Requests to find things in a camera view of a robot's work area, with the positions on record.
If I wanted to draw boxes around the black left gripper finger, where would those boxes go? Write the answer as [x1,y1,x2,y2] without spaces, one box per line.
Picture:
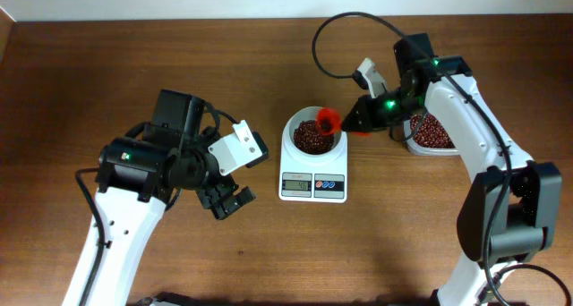
[196,180,240,220]
[223,187,256,215]

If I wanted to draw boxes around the red plastic measuring scoop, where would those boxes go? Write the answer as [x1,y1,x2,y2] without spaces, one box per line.
[315,107,372,137]

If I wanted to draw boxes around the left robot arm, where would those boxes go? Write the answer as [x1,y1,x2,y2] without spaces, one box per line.
[64,89,269,305]

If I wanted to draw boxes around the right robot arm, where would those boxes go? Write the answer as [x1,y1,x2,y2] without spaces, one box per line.
[341,33,562,305]

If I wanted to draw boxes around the white digital kitchen scale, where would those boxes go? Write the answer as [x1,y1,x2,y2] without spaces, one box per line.
[278,126,349,203]

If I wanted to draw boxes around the clear plastic bean container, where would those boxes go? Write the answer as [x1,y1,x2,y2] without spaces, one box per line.
[406,137,458,156]

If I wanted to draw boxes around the red beans in container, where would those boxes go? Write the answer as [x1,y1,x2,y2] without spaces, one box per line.
[413,114,454,149]

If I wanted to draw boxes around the white round bowl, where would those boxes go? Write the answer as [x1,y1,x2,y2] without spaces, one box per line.
[282,106,348,157]

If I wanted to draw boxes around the red beans in bowl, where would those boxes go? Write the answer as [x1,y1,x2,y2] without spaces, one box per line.
[294,120,334,155]

